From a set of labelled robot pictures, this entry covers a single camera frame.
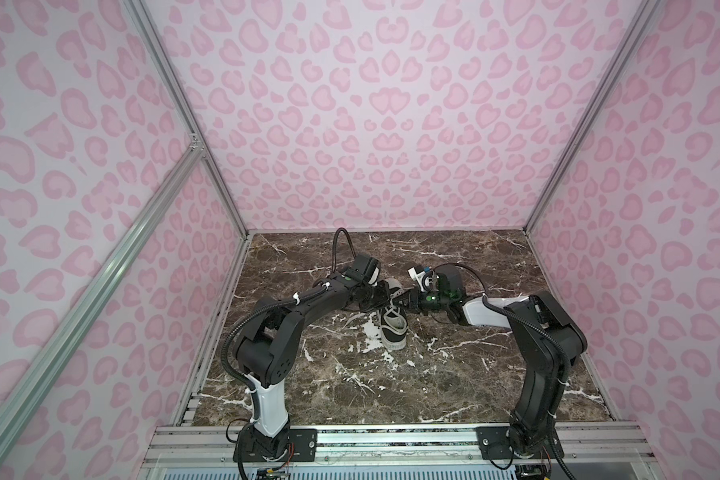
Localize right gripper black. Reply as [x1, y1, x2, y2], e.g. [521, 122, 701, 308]
[391, 287, 451, 317]

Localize white shoelace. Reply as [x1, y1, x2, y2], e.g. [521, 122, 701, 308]
[380, 287, 408, 331]

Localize black white canvas sneaker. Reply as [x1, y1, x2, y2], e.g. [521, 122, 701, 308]
[379, 278, 408, 351]

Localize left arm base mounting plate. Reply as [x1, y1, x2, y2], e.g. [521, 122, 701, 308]
[233, 427, 318, 463]

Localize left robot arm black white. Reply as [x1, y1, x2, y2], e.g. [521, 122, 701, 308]
[219, 273, 402, 460]

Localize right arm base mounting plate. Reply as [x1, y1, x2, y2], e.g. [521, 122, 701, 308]
[475, 425, 565, 461]

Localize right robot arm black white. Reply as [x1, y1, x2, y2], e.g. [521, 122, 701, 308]
[395, 289, 588, 458]

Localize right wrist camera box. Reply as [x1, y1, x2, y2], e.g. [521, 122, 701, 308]
[408, 263, 466, 296]

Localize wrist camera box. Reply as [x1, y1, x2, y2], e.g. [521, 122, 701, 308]
[408, 263, 466, 296]
[345, 254, 380, 285]

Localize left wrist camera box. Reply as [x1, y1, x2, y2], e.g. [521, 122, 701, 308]
[345, 254, 380, 285]

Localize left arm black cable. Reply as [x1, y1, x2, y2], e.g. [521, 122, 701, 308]
[331, 227, 358, 277]

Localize aluminium front rail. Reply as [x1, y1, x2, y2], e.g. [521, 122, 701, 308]
[137, 422, 664, 479]

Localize right corner aluminium post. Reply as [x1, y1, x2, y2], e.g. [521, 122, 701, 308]
[523, 0, 665, 238]

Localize corner aluminium post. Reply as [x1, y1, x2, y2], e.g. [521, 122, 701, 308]
[124, 0, 249, 239]
[523, 0, 665, 238]

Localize left corner aluminium post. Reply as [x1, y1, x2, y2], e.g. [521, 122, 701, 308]
[124, 0, 249, 239]

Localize diagonal aluminium frame bar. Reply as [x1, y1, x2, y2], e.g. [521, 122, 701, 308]
[0, 146, 205, 466]

